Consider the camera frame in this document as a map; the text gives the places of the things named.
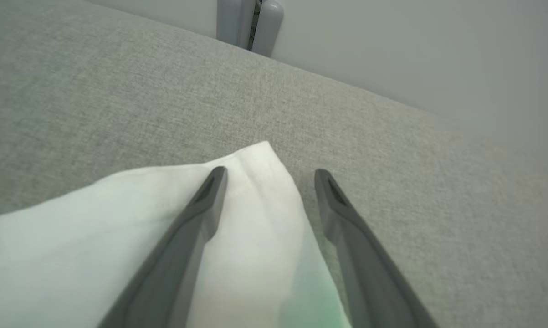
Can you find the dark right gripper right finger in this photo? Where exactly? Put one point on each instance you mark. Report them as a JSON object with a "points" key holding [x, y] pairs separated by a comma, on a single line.
{"points": [[365, 264]]}

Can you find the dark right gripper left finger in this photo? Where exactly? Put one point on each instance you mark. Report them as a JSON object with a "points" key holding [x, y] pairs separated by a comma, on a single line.
{"points": [[182, 255]]}

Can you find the white cloth garment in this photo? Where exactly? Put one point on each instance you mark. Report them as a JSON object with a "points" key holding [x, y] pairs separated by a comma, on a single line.
{"points": [[255, 205]]}

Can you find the grey vertical frame post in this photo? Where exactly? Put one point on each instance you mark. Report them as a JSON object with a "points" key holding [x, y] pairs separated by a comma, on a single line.
{"points": [[248, 20]]}

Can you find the grey fabric sofa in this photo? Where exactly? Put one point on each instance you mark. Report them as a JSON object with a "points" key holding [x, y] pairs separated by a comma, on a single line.
{"points": [[119, 91]]}

